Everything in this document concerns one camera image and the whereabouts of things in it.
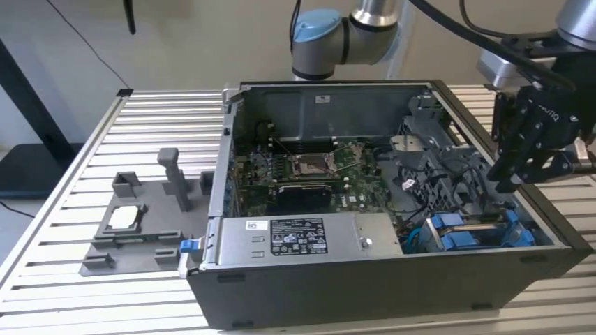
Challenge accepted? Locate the grey plastic drive bracket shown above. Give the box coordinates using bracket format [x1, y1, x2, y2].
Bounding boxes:
[376, 94, 507, 212]

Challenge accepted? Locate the thin black floor cable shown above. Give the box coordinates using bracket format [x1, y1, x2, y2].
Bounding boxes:
[0, 201, 37, 220]

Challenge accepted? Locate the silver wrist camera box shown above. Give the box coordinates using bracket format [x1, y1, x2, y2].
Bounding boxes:
[476, 51, 529, 89]

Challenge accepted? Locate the black hanging strap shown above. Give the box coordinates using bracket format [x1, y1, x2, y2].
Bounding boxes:
[121, 0, 137, 36]

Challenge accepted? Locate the silver CPU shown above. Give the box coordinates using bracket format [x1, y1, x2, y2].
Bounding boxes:
[107, 205, 141, 230]

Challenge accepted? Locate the grey parts rack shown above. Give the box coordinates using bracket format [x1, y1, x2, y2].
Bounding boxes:
[80, 147, 216, 277]

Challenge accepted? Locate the small silver camera module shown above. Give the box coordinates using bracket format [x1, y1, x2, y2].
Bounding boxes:
[571, 137, 596, 176]

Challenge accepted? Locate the metal socket cover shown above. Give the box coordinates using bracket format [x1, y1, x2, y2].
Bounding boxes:
[325, 142, 365, 169]

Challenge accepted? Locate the CPU socket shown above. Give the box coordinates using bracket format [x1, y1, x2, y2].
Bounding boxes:
[288, 153, 337, 179]

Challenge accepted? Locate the blue data wire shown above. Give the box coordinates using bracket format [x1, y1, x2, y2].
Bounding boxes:
[399, 225, 423, 254]

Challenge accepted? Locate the silver power supply unit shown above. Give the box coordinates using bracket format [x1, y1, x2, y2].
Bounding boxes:
[217, 212, 404, 267]

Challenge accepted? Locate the black disk wire with label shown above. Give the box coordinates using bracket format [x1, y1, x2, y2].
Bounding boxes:
[393, 158, 504, 221]

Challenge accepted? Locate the thin metal locking lever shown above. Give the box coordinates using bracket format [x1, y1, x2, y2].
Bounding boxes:
[273, 137, 300, 158]

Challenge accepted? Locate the graphics card with black fan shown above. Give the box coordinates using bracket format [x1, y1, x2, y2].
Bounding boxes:
[276, 184, 335, 207]

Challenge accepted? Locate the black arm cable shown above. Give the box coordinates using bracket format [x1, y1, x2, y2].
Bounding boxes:
[287, 0, 303, 38]

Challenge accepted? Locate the grey metal disk bay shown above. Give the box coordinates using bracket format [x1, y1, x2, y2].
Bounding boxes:
[424, 207, 541, 254]

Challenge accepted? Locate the thin black wall cable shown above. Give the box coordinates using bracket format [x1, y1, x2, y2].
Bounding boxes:
[45, 0, 132, 91]

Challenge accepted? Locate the green motherboard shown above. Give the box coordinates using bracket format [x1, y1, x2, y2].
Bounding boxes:
[232, 139, 403, 217]

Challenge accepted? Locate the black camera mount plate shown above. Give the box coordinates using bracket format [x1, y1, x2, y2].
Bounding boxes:
[492, 89, 509, 141]

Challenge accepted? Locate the black open PC case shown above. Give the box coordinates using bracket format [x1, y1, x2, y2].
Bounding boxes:
[179, 79, 595, 331]

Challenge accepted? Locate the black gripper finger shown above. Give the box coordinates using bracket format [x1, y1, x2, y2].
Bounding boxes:
[487, 100, 544, 182]
[495, 149, 576, 194]

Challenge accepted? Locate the black stand frame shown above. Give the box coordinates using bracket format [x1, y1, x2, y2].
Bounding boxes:
[0, 38, 84, 200]

